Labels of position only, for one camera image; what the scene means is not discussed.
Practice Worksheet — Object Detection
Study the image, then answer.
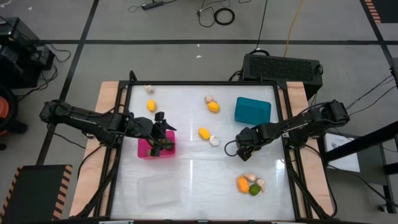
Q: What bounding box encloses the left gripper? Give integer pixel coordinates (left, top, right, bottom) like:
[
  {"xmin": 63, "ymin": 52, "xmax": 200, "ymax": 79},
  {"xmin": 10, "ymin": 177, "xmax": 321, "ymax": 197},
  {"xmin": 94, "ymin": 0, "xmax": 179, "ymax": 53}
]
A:
[{"xmin": 147, "ymin": 119, "xmax": 177, "ymax": 157}]

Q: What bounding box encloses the orange toy fruit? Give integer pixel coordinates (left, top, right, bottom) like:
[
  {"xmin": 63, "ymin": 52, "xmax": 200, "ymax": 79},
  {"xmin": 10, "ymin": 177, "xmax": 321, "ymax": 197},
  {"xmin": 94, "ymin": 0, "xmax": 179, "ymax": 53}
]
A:
[{"xmin": 236, "ymin": 175, "xmax": 251, "ymax": 194}]

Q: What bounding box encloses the teal plastic basket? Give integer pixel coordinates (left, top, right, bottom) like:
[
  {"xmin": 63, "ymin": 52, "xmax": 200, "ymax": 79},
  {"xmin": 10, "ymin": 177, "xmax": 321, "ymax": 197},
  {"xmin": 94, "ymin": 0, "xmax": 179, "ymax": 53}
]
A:
[{"xmin": 234, "ymin": 96, "xmax": 272, "ymax": 126}]

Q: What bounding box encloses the pink plastic basket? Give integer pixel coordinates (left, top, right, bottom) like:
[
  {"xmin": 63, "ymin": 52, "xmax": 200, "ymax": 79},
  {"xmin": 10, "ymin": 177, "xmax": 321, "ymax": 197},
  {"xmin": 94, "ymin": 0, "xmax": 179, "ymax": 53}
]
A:
[{"xmin": 137, "ymin": 129, "xmax": 177, "ymax": 160}]

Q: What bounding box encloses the clear plastic bin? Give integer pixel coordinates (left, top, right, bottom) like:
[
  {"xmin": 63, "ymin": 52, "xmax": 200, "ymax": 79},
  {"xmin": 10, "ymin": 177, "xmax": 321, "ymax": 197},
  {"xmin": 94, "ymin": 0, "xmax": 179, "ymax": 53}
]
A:
[{"xmin": 136, "ymin": 172, "xmax": 181, "ymax": 208}]

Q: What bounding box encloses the black perforated computer case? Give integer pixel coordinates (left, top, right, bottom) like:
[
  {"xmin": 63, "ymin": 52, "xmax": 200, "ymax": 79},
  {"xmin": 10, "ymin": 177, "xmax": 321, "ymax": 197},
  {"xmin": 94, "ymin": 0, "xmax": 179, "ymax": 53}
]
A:
[{"xmin": 241, "ymin": 53, "xmax": 323, "ymax": 100}]

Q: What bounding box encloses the light wooden table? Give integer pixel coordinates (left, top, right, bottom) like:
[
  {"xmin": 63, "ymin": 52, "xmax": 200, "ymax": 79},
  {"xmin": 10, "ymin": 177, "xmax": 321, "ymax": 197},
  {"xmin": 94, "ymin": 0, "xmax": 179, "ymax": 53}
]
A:
[{"xmin": 68, "ymin": 81, "xmax": 335, "ymax": 218}]

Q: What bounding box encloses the white paper sheet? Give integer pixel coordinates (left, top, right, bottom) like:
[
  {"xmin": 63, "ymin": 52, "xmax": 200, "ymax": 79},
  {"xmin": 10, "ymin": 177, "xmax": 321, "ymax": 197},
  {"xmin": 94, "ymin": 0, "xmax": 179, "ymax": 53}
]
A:
[{"xmin": 323, "ymin": 133, "xmax": 361, "ymax": 174}]

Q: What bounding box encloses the black power strip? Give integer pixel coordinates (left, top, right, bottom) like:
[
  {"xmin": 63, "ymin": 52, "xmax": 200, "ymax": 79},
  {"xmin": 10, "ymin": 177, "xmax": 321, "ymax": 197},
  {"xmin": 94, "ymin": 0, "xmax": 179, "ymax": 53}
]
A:
[{"xmin": 141, "ymin": 1, "xmax": 165, "ymax": 11}]

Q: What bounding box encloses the black mat with orange stripes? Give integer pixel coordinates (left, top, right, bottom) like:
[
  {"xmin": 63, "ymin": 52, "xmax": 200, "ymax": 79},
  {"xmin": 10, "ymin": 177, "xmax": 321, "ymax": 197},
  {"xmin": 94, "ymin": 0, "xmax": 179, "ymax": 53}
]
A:
[
  {"xmin": 363, "ymin": 0, "xmax": 398, "ymax": 25},
  {"xmin": 0, "ymin": 164, "xmax": 74, "ymax": 224}
]

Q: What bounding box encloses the orange and black round device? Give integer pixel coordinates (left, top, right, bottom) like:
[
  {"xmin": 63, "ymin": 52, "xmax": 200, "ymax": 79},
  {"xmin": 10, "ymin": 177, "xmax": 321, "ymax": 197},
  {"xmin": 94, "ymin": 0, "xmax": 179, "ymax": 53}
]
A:
[{"xmin": 0, "ymin": 85, "xmax": 19, "ymax": 133}]

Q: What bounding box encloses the black equipment stack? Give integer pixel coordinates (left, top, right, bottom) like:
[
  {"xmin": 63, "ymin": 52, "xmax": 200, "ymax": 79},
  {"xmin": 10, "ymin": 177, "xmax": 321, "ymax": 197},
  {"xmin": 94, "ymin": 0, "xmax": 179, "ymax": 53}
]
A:
[{"xmin": 0, "ymin": 17, "xmax": 56, "ymax": 90}]

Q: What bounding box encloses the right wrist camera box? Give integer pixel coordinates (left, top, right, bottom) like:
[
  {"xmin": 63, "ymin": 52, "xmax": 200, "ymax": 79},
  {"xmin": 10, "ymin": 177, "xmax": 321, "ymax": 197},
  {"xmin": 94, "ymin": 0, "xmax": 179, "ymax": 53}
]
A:
[{"xmin": 237, "ymin": 147, "xmax": 255, "ymax": 162}]

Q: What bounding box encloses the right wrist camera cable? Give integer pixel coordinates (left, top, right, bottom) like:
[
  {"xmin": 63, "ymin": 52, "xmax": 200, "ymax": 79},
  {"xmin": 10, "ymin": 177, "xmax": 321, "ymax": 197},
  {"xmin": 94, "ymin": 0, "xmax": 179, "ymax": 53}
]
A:
[{"xmin": 224, "ymin": 139, "xmax": 240, "ymax": 157}]

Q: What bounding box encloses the black metal table frame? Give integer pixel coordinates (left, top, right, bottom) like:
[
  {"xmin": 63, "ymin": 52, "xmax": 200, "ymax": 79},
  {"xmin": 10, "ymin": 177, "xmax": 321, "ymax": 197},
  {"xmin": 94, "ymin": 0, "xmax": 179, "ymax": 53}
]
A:
[{"xmin": 76, "ymin": 70, "xmax": 338, "ymax": 220}]

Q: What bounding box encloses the long black cable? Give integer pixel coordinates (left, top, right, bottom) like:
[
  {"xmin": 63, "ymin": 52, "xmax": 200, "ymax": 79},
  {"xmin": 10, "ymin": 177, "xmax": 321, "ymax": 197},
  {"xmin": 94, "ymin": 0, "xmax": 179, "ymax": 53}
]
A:
[{"xmin": 248, "ymin": 0, "xmax": 271, "ymax": 57}]

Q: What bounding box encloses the yellow cable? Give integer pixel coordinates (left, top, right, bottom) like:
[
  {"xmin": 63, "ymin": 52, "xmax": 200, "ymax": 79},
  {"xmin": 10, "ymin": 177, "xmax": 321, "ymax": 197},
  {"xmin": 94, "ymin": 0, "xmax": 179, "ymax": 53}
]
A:
[{"xmin": 283, "ymin": 0, "xmax": 304, "ymax": 58}]

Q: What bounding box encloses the coiled black cable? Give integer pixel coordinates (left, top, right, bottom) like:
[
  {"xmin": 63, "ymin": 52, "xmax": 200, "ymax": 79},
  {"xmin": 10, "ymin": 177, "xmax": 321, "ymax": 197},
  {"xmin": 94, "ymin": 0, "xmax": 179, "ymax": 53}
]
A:
[{"xmin": 213, "ymin": 7, "xmax": 236, "ymax": 26}]

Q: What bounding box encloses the black metal stand frame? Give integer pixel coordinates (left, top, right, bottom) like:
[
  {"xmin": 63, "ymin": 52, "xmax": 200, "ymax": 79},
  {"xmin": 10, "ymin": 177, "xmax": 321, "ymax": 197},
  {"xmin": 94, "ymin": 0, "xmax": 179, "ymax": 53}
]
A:
[{"xmin": 323, "ymin": 121, "xmax": 398, "ymax": 215}]

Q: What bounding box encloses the thin black cable with plug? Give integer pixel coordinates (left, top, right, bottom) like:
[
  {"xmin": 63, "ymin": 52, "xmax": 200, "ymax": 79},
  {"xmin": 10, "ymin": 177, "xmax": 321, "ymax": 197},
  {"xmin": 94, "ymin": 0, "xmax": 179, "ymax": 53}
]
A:
[{"xmin": 197, "ymin": 0, "xmax": 233, "ymax": 28}]

